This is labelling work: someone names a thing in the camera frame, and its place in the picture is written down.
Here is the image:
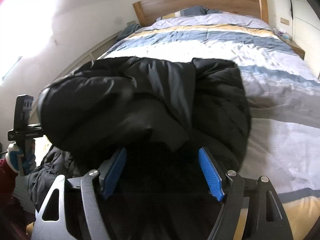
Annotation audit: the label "striped duvet on bed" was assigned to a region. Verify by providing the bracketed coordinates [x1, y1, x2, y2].
[15, 13, 320, 240]

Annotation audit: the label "blue white gloved left hand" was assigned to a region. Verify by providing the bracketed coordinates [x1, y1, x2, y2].
[5, 139, 36, 176]

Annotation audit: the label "items on nightstand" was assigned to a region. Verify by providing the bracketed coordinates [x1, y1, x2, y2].
[273, 28, 290, 41]

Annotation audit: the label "beige wall switch plate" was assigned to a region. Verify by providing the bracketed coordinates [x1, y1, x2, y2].
[280, 17, 290, 26]

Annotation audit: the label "wooden headboard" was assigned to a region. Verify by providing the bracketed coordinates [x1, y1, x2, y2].
[133, 0, 269, 27]

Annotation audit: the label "black puffer jacket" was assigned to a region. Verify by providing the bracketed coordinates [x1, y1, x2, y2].
[27, 57, 251, 239]

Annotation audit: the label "wooden nightstand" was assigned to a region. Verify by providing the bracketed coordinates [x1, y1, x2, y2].
[287, 40, 305, 60]

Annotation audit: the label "white sliding wardrobe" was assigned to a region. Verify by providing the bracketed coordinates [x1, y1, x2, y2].
[291, 0, 319, 77]

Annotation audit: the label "dark teal cloth bundle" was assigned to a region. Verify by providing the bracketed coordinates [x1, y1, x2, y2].
[116, 23, 141, 42]

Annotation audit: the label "red sleeve left forearm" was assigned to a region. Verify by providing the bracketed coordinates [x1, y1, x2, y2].
[1, 159, 29, 239]

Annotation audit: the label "striped pillow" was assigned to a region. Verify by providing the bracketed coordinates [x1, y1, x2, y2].
[156, 5, 234, 22]

